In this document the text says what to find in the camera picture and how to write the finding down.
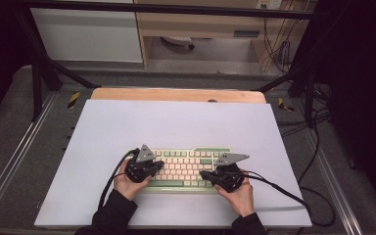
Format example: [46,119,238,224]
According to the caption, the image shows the white chair base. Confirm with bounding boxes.
[161,35,196,51]

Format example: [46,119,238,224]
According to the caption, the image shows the black metal stand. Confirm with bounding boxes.
[256,62,318,129]
[13,9,102,122]

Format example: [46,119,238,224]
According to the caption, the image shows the light wooden desk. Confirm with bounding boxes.
[133,0,317,71]

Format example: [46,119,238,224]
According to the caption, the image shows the left hand-held gripper black cable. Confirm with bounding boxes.
[98,148,141,210]

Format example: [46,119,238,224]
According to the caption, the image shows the person's left hand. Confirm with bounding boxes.
[113,161,151,202]

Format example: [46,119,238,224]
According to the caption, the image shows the green and cream keyboard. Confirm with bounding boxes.
[127,146,232,194]

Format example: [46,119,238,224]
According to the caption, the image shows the white cabinet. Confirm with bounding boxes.
[30,8,144,64]

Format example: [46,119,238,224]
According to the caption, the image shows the hanging cable bundle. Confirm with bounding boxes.
[262,16,303,74]

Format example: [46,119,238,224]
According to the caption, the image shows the person's right hand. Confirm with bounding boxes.
[214,169,256,218]

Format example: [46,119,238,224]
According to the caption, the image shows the yellow and black tape strip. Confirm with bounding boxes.
[277,97,295,113]
[67,91,81,110]

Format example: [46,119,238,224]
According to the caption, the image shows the aluminium rail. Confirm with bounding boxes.
[0,94,58,223]
[306,130,364,235]

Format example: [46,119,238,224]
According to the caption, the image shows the white wall socket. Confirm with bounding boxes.
[256,0,283,10]

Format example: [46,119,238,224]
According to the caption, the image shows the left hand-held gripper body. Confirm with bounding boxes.
[124,144,160,184]

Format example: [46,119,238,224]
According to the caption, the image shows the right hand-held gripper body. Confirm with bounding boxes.
[213,153,251,193]

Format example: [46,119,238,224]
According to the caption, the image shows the black floor cables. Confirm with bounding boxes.
[275,84,333,185]

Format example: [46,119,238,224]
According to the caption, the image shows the right hand-held gripper black cable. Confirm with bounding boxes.
[241,169,336,228]

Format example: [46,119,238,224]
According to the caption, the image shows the white board table cover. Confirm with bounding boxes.
[33,99,312,228]

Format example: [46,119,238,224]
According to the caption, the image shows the wooden board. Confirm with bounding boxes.
[90,87,267,105]

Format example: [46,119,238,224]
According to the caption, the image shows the black horizontal frame bar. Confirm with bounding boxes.
[13,0,324,20]

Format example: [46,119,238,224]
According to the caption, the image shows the hand-held gripper black cable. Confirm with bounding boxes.
[241,169,336,228]
[98,148,141,210]

